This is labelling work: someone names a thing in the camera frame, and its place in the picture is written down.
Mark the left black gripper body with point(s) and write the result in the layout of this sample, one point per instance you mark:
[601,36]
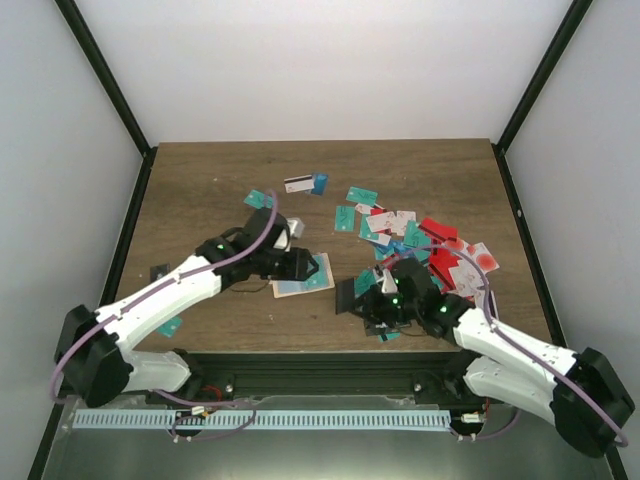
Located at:
[294,271]

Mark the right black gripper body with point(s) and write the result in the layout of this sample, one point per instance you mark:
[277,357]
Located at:
[384,311]

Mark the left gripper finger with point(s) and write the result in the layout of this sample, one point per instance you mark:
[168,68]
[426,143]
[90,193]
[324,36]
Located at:
[307,262]
[311,275]

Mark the beige leather card holder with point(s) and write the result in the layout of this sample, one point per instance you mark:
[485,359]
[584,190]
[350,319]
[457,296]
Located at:
[319,281]

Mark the black card front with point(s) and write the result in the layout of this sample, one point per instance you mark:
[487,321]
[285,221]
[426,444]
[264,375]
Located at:
[156,272]

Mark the black striped card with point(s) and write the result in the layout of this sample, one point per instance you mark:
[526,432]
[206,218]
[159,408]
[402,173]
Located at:
[344,296]

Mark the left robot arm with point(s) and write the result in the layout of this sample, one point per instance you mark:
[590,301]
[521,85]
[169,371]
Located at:
[97,352]

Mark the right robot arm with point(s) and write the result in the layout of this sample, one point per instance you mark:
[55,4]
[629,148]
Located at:
[579,393]

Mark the teal VIP card centre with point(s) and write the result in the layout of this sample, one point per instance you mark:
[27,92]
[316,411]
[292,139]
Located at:
[364,281]

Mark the teal vip card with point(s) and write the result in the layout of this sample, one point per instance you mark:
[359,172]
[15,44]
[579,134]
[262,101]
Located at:
[362,196]
[364,281]

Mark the teal card upright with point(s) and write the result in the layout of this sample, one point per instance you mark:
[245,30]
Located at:
[345,218]

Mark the white card magnetic stripe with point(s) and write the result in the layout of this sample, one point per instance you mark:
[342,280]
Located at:
[299,184]

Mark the blue card top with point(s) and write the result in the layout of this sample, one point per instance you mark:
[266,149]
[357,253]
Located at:
[320,181]

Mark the teal VIP card top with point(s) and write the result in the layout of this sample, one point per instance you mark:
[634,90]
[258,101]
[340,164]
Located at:
[362,196]

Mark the white red patterned card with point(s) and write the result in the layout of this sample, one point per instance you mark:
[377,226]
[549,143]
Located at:
[466,278]

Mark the light blue slotted strip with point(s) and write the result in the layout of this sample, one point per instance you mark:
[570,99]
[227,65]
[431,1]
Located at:
[271,420]

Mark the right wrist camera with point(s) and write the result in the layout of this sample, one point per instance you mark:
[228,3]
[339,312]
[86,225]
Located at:
[385,281]

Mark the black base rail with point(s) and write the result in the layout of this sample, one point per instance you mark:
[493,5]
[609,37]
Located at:
[417,375]

